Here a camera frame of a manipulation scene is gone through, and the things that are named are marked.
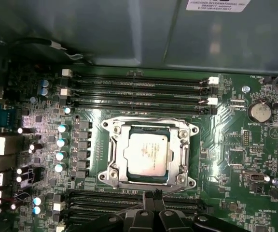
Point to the green motherboard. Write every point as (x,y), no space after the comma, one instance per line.
(226,149)

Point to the round coin cell battery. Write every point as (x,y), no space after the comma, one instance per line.
(259,112)

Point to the blue rear port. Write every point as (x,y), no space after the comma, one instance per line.
(7,118)

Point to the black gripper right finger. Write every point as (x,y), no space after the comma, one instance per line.
(160,217)

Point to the black and silver PC case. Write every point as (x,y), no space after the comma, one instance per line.
(105,29)

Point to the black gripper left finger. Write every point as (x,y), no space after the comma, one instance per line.
(148,217)

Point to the silver internal USB port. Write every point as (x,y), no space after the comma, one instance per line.
(252,177)

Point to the white label sticker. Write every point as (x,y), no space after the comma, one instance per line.
(216,4)

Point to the silver CPU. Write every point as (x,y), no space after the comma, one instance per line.
(148,154)

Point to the CPU socket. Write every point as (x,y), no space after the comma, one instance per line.
(112,130)

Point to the metal socket cover frame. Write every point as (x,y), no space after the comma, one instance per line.
(122,145)

